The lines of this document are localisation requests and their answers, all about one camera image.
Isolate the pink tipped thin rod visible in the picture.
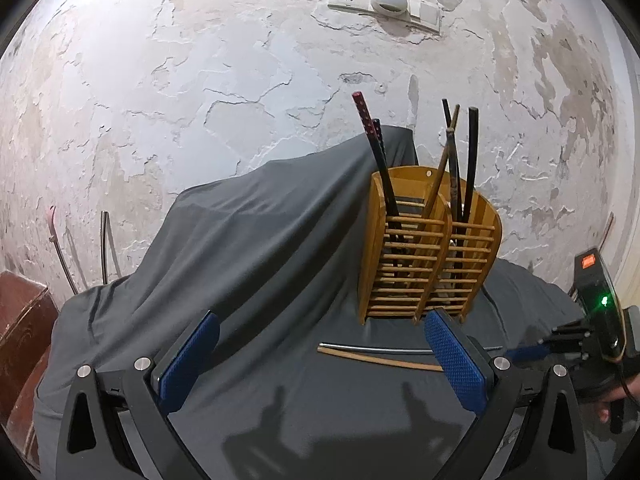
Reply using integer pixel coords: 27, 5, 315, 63
46, 206, 81, 295

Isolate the silver metal chopstick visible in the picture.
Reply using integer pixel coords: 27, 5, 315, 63
317, 342, 502, 356

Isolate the wooden slatted utensil holder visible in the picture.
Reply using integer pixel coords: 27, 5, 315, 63
357, 165, 502, 326

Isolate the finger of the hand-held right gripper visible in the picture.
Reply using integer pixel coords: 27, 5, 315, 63
506, 341, 594, 367
551, 323, 597, 344

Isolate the white light switch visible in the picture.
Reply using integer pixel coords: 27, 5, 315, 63
407, 0, 443, 35

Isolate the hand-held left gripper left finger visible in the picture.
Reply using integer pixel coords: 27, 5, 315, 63
55, 309, 222, 480

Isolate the thin metal rod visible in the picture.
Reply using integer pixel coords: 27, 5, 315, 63
99, 211, 123, 285

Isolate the dark grey cloth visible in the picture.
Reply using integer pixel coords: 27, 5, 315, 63
32, 125, 601, 480

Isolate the brown wooden chopstick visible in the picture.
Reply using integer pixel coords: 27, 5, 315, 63
422, 104, 461, 218
317, 349, 445, 372

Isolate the brown wooden furniture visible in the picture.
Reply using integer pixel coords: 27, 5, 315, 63
0, 270, 61, 466

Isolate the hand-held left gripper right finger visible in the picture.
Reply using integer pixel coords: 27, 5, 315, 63
424, 307, 590, 480

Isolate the person's right hand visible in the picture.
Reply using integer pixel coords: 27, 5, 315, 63
597, 377, 640, 426

